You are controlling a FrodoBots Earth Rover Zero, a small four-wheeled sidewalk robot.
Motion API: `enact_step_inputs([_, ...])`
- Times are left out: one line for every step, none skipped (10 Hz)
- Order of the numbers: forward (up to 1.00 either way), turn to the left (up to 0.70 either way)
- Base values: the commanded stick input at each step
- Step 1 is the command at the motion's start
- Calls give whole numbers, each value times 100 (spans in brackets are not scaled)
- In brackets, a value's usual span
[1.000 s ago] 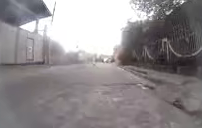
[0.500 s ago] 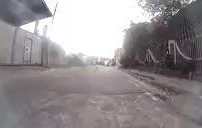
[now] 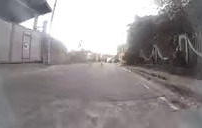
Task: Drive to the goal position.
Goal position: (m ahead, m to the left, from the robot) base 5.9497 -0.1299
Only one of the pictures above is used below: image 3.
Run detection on grey asphalt road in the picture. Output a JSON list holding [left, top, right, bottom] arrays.
[[0, 61, 202, 128]]

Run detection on overgrown dark bushes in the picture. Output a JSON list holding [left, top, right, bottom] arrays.
[[123, 0, 202, 67]]

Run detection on leaning pole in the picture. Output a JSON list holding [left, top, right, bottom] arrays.
[[48, 0, 59, 36]]

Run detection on dirt roadside strip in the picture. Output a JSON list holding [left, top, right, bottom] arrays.
[[120, 63, 202, 111]]

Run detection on building roof overhang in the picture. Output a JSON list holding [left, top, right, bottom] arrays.
[[0, 0, 53, 24]]

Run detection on pale wall with gate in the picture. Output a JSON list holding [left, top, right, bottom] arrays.
[[0, 13, 52, 65]]

